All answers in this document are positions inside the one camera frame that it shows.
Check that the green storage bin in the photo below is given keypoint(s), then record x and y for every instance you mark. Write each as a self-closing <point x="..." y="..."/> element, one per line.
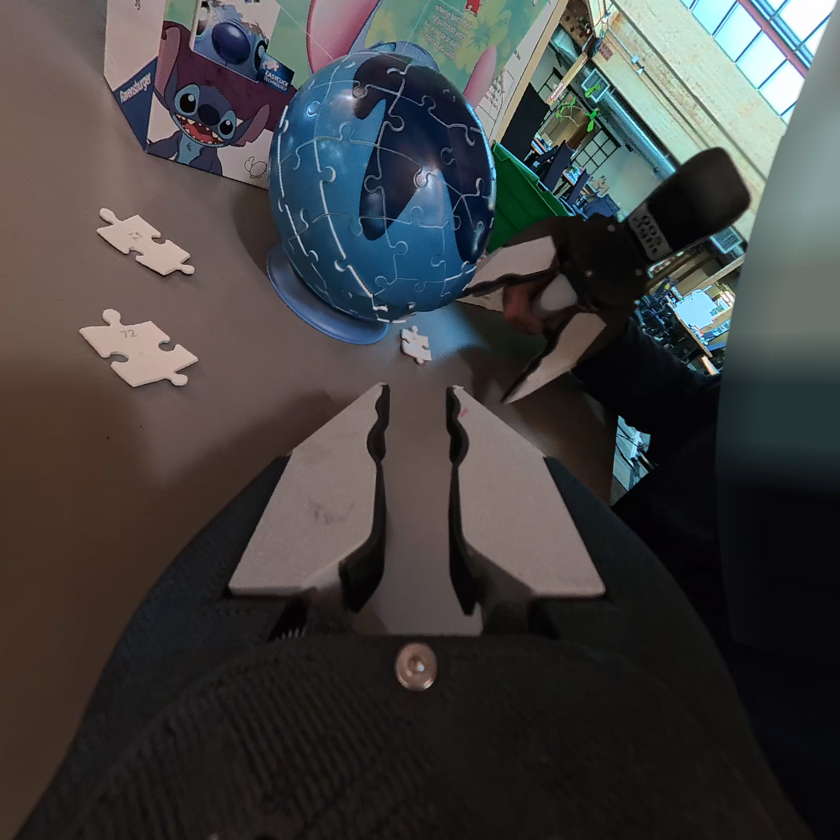
<point x="518" y="197"/>

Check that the printed cartoon puzzle box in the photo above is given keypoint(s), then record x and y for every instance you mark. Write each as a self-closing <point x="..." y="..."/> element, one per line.
<point x="197" y="52"/>

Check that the single white puzzle piece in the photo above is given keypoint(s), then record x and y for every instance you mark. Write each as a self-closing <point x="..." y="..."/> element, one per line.
<point x="415" y="344"/>

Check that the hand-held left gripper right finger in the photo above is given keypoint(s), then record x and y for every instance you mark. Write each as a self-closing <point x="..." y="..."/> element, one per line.
<point x="518" y="518"/>

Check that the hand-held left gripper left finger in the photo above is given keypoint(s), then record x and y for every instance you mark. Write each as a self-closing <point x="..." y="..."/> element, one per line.
<point x="315" y="518"/>

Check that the person's right hand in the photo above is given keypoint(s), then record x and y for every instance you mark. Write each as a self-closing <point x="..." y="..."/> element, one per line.
<point x="523" y="312"/>

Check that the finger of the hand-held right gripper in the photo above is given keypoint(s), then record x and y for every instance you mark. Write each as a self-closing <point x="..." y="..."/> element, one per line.
<point x="518" y="259"/>
<point x="564" y="354"/>

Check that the blue puzzle ball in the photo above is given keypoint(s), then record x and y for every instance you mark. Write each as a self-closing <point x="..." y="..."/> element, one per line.
<point x="328" y="216"/>

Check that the black partition panel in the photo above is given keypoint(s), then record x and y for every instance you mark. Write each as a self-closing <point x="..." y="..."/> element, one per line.
<point x="522" y="118"/>

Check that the white joined puzzle pieces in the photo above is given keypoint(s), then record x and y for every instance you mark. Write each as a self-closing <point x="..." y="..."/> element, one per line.
<point x="138" y="351"/>
<point x="131" y="236"/>

